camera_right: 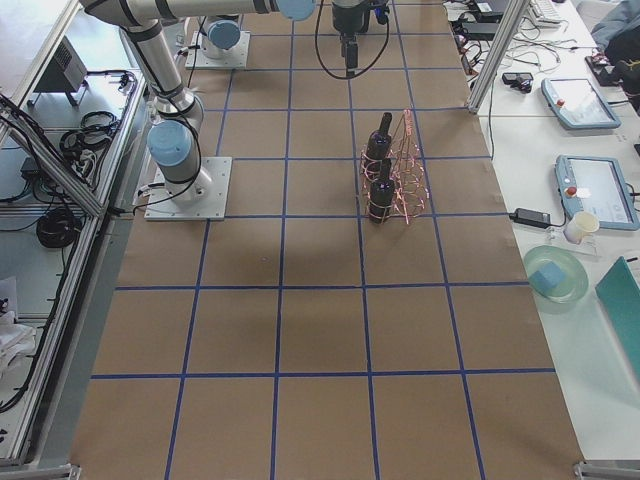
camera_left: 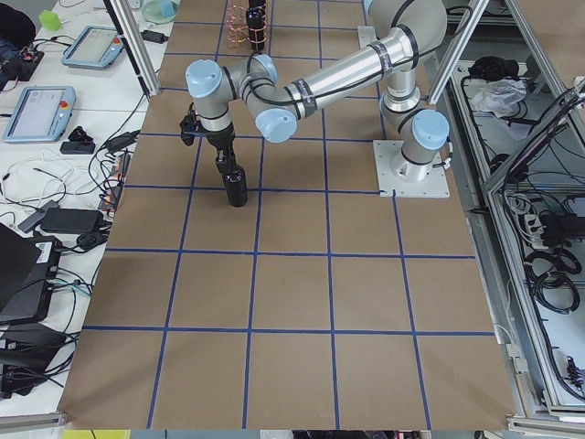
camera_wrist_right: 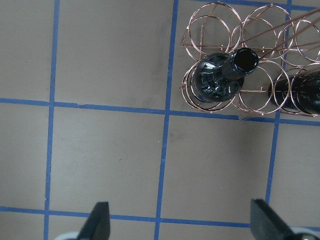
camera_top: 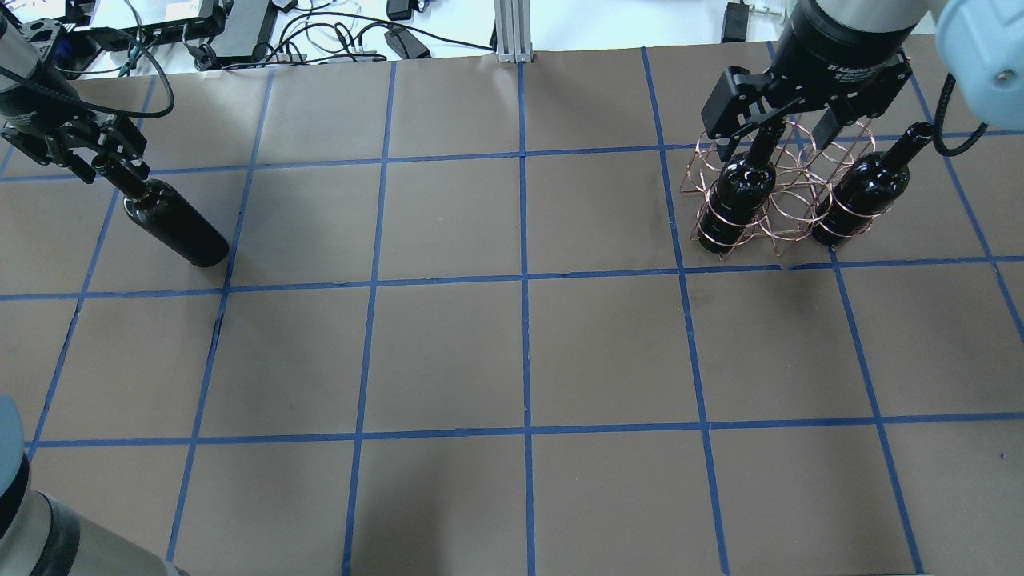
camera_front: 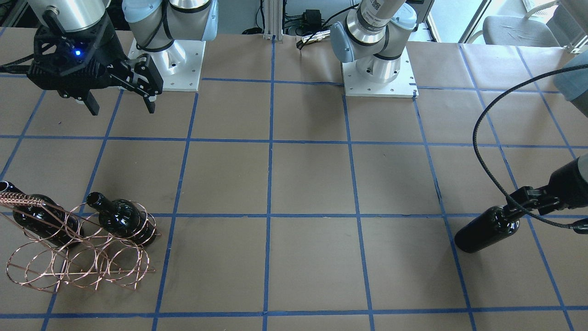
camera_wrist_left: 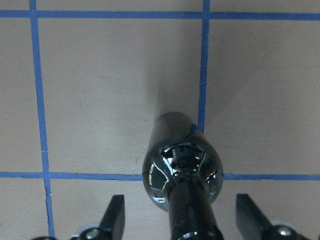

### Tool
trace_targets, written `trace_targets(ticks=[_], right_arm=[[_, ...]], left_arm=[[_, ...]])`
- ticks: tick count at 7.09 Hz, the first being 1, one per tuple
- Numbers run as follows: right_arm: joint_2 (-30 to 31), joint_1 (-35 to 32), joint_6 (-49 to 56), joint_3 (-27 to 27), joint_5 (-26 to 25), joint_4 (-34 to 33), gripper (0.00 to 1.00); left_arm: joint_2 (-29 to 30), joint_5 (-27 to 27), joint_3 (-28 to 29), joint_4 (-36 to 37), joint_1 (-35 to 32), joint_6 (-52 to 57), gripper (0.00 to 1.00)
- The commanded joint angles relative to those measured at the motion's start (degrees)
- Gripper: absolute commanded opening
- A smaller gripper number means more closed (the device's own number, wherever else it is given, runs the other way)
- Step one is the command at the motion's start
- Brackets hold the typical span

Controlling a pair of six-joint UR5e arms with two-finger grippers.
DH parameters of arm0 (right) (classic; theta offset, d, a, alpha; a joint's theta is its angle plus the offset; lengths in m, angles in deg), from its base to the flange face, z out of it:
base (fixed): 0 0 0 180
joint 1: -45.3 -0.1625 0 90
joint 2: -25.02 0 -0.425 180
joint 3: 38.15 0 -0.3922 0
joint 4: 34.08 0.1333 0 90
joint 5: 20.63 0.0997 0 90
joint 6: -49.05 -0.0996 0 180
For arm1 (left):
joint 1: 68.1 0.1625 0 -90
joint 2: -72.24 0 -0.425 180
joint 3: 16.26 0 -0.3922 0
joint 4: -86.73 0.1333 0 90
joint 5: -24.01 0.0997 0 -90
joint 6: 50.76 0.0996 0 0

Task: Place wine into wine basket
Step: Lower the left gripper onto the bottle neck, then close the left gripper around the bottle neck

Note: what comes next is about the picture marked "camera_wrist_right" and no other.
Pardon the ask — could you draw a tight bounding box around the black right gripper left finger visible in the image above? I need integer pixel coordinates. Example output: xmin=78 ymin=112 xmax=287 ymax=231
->
xmin=76 ymin=201 xmax=111 ymax=240

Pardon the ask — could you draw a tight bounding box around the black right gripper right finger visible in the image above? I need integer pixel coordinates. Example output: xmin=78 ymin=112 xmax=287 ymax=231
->
xmin=250 ymin=199 xmax=313 ymax=240

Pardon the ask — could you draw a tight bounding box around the dark wine bottle in basket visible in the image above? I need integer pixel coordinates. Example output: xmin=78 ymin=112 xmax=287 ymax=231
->
xmin=193 ymin=47 xmax=259 ymax=103

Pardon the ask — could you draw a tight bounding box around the copper wire wine basket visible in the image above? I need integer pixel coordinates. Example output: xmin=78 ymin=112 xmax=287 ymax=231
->
xmin=180 ymin=1 xmax=320 ymax=117

